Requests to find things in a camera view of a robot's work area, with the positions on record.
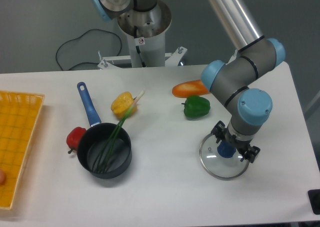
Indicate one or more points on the dark pot blue handle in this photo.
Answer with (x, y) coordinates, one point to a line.
(95, 138)

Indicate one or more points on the green spring onion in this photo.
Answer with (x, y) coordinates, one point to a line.
(101, 161)

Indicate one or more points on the yellow bell pepper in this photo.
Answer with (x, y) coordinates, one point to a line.
(121, 104)

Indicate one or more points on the orange baguette bread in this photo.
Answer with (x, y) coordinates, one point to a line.
(189, 88)

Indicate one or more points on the green bell pepper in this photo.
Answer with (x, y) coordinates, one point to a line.
(196, 106)

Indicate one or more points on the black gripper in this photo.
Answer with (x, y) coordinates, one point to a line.
(236, 140)

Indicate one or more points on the yellow woven basket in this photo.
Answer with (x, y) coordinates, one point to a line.
(19, 113)

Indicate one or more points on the glass pot lid blue knob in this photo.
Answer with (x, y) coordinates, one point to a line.
(220, 159)

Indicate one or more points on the black device at table corner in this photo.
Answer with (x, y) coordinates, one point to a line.
(314, 198)

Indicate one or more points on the red bell pepper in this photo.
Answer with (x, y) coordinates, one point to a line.
(74, 137)

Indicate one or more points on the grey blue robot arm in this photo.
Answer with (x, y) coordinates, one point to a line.
(229, 82)

